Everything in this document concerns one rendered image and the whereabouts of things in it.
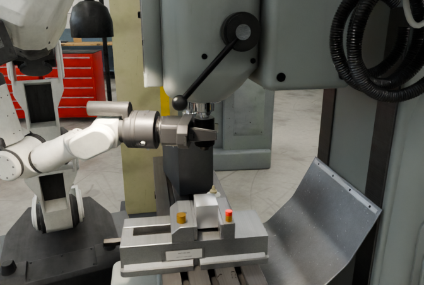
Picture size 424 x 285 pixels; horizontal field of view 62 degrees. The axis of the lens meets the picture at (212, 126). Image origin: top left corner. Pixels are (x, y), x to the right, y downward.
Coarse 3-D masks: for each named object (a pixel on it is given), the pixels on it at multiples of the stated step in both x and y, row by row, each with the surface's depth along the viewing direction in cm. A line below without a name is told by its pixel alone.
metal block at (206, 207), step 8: (200, 200) 86; (208, 200) 86; (200, 208) 83; (208, 208) 83; (216, 208) 84; (200, 216) 84; (208, 216) 84; (216, 216) 84; (200, 224) 84; (208, 224) 85; (216, 224) 85
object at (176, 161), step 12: (192, 144) 113; (168, 156) 125; (180, 156) 113; (192, 156) 114; (204, 156) 116; (168, 168) 127; (180, 168) 114; (192, 168) 115; (204, 168) 117; (180, 180) 115; (192, 180) 117; (204, 180) 118; (180, 192) 116; (192, 192) 118
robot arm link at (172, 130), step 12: (144, 120) 79; (156, 120) 80; (168, 120) 81; (180, 120) 80; (192, 120) 85; (144, 132) 78; (156, 132) 80; (168, 132) 78; (180, 132) 76; (144, 144) 79; (156, 144) 82; (168, 144) 79; (180, 144) 77
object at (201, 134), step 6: (192, 132) 78; (198, 132) 79; (204, 132) 78; (210, 132) 78; (216, 132) 78; (192, 138) 78; (198, 138) 79; (204, 138) 79; (210, 138) 79; (216, 138) 79
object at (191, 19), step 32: (160, 0) 68; (192, 0) 64; (224, 0) 65; (256, 0) 66; (192, 32) 65; (192, 64) 67; (224, 64) 68; (256, 64) 71; (192, 96) 72; (224, 96) 74
